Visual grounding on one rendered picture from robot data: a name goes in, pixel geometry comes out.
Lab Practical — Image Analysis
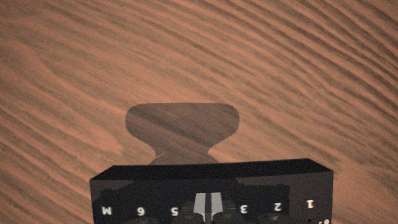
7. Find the black lighting desk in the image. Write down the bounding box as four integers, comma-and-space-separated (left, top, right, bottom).
89, 158, 334, 224

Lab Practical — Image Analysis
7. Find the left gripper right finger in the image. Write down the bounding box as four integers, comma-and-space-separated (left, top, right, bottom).
208, 192, 316, 224

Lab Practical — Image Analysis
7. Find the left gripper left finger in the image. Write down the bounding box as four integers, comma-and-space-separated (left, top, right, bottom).
121, 193, 209, 224

